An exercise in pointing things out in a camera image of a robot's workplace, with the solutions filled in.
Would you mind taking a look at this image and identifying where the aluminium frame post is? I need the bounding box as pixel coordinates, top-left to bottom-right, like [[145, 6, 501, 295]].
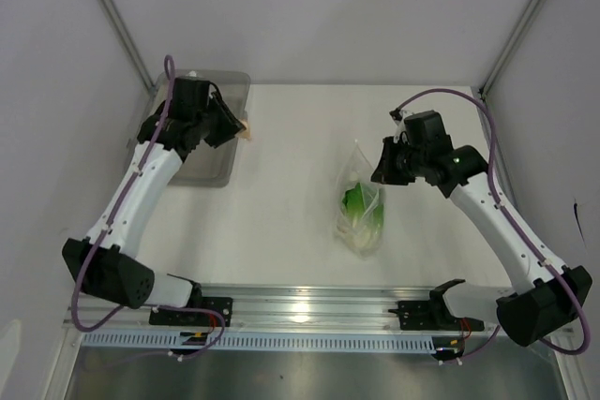
[[478, 0, 547, 101], [97, 0, 155, 95]]

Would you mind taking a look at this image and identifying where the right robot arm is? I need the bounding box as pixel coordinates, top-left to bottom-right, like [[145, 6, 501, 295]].
[[371, 110, 593, 347]]

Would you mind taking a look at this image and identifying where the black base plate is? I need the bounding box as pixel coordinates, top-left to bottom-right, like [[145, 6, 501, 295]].
[[388, 301, 485, 332], [148, 295, 234, 327]]

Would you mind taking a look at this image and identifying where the white slotted cable duct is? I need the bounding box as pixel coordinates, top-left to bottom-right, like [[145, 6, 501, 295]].
[[82, 330, 436, 354]]

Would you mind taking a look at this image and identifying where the clear plastic container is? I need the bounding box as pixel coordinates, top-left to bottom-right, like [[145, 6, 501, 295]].
[[155, 69, 250, 187]]

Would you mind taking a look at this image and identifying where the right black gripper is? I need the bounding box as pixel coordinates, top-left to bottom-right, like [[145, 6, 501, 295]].
[[370, 137, 427, 186]]

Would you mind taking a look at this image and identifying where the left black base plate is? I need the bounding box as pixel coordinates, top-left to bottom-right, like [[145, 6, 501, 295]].
[[148, 295, 234, 327]]

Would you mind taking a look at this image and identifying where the right aluminium frame post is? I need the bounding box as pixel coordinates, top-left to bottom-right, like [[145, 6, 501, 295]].
[[478, 0, 547, 101]]

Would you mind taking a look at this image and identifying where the small garlic bulb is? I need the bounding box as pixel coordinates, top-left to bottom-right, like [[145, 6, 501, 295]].
[[235, 111, 252, 141]]

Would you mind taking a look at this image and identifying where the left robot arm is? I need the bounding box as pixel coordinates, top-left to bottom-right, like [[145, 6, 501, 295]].
[[62, 76, 245, 325]]

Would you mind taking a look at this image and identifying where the green plastic lettuce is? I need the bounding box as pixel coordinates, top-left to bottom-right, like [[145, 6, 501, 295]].
[[337, 182, 384, 256]]

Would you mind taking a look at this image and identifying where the left aluminium frame post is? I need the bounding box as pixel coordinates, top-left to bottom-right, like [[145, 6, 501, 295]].
[[97, 0, 155, 95]]

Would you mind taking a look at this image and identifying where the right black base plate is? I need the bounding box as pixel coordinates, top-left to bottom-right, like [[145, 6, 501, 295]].
[[388, 301, 485, 332]]

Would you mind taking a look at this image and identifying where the aluminium mounting rail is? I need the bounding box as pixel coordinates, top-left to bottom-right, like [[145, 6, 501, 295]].
[[78, 285, 429, 334]]

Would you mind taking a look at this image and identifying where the clear zip top bag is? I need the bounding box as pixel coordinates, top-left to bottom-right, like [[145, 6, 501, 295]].
[[333, 141, 385, 259]]

